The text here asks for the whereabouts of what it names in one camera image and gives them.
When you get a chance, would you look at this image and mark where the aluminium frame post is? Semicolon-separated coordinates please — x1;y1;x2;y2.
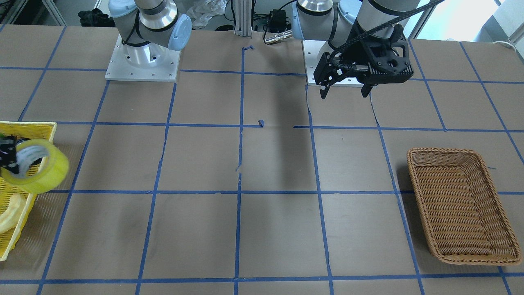
231;0;254;39

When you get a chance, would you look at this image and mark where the silver metal connector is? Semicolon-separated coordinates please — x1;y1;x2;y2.
263;30;293;45

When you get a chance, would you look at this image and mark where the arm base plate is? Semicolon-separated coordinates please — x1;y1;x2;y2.
302;39;377;87
105;36;181;82

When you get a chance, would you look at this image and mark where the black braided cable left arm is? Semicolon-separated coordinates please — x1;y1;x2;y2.
332;0;445;72

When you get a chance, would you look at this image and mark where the brown wicker basket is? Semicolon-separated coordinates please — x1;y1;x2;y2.
407;147;523;266

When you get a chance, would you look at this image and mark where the yellow tape roll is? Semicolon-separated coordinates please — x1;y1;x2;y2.
1;139;69;194

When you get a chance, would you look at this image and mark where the pale yellow banana toy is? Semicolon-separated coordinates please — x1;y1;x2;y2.
0;193;26;234

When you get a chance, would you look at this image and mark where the black power adapter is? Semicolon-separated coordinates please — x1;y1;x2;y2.
267;9;287;33

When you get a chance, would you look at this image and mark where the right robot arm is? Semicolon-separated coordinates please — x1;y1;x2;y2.
1;0;191;133

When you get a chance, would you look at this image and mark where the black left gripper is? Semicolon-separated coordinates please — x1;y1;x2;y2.
313;25;378;99

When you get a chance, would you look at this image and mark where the yellow plastic basket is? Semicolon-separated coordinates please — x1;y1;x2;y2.
0;121;57;262

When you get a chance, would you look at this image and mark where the camera mount black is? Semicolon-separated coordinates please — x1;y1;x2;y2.
356;24;414;85

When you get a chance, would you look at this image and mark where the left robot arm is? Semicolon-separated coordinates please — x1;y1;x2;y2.
292;0;419;98

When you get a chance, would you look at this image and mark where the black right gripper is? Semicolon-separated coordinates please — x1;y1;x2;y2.
0;137;18;168

